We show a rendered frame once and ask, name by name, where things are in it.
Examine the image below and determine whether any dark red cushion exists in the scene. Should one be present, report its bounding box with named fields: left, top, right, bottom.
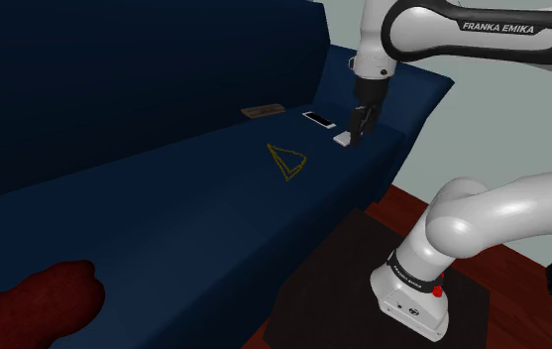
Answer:
left=0, top=260, right=107, bottom=349

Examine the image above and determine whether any white phone with black screen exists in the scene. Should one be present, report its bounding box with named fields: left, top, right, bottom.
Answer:
left=301, top=110, right=338, bottom=131

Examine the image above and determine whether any flat brown remote control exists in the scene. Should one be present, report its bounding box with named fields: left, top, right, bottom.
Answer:
left=240, top=102, right=287, bottom=120

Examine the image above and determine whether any dark blue sofa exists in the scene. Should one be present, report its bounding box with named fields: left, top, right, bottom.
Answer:
left=0, top=0, right=456, bottom=349

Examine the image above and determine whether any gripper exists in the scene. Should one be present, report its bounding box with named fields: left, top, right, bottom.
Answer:
left=349, top=75, right=392, bottom=147

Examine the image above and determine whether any yellow wire triangle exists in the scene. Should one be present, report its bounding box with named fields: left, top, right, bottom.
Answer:
left=266, top=142, right=308, bottom=183

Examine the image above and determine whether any small white flat box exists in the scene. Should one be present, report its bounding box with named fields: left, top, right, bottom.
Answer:
left=331, top=130, right=354, bottom=148

